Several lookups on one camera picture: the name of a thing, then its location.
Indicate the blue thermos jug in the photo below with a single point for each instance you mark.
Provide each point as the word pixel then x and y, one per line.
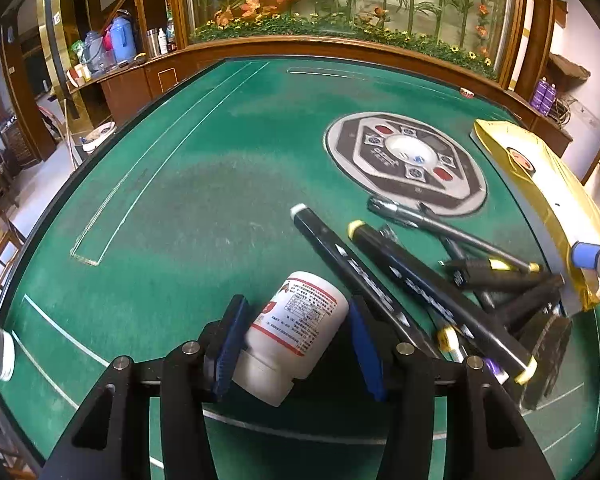
pixel 123 40

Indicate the black marker yellow caps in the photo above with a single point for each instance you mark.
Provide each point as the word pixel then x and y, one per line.
pixel 415 285

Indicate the dark brown basket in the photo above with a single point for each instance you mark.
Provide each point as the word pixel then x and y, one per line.
pixel 570 72

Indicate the black pen silver tip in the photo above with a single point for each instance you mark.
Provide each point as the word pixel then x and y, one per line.
pixel 445 227

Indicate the round table control panel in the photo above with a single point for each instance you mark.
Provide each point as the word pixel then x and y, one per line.
pixel 405 160

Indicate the white rolled poster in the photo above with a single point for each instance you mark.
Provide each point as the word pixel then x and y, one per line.
pixel 522 35

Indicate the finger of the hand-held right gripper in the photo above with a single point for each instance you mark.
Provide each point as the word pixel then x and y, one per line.
pixel 587 256

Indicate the dark grey pen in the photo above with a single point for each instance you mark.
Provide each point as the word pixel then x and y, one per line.
pixel 455 255

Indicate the curved wooden cabinet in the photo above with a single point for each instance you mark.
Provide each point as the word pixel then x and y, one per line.
pixel 130 85

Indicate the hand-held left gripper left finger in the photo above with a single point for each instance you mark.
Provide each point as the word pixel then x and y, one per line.
pixel 230 345

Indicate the clear water jug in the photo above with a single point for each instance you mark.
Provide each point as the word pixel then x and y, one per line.
pixel 97 52

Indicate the gold tray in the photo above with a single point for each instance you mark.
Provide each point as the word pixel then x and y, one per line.
pixel 545 180

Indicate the black marker white cap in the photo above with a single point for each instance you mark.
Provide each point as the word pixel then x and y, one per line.
pixel 340 255

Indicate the artificial flower display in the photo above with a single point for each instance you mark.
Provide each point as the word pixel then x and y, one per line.
pixel 360 0

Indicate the purple spray bottles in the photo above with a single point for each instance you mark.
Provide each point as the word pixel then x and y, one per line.
pixel 544 95

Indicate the white pill bottle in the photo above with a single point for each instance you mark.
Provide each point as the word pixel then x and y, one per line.
pixel 300 320

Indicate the white plastic bucket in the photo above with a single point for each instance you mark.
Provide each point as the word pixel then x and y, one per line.
pixel 99 136

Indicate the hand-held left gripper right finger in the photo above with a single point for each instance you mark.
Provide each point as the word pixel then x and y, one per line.
pixel 366 355

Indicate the wooden chair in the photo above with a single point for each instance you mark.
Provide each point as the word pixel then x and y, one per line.
pixel 0 255

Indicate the steel thermos flask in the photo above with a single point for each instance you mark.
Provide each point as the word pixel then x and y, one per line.
pixel 153 42

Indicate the black pen yellow band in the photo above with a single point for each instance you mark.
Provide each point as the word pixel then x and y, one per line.
pixel 485 274

